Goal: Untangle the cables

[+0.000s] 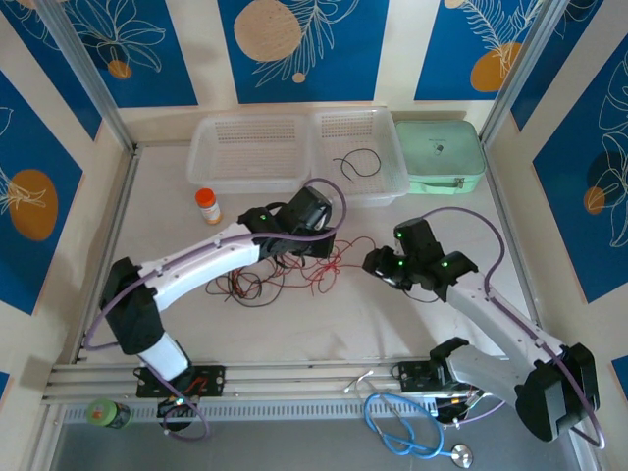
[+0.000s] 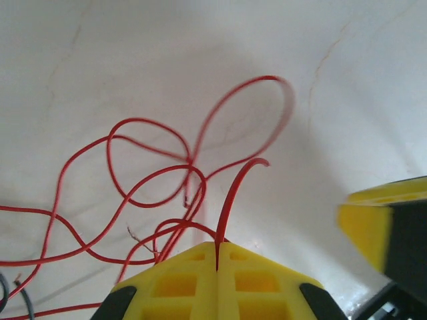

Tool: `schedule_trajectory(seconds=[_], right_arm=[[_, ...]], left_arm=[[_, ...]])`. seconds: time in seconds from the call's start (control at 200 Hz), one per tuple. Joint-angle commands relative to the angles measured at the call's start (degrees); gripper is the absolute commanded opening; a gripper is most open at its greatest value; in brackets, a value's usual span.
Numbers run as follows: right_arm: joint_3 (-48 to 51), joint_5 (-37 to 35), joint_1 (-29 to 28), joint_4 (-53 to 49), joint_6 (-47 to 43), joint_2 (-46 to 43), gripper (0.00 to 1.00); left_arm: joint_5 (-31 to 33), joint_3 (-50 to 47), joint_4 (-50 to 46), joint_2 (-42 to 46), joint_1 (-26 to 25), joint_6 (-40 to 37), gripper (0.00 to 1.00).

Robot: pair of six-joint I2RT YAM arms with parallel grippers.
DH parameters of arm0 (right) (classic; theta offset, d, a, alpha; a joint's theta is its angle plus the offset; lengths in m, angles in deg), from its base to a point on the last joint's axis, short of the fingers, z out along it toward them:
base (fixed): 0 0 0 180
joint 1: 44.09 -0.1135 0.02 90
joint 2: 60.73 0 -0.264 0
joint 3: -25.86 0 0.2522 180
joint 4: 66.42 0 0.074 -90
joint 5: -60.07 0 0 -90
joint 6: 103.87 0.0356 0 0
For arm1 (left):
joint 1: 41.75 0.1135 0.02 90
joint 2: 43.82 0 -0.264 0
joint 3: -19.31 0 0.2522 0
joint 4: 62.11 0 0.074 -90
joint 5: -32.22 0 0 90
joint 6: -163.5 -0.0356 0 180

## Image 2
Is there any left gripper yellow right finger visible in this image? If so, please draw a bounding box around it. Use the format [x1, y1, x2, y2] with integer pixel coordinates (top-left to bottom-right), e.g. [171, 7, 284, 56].
[218, 241, 350, 320]

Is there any red electrical cable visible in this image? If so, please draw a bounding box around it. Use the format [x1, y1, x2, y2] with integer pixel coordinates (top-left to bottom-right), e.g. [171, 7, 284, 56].
[0, 135, 207, 317]
[106, 75, 296, 273]

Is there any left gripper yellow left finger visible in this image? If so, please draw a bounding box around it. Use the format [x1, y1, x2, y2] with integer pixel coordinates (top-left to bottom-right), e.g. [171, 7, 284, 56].
[89, 241, 218, 320]

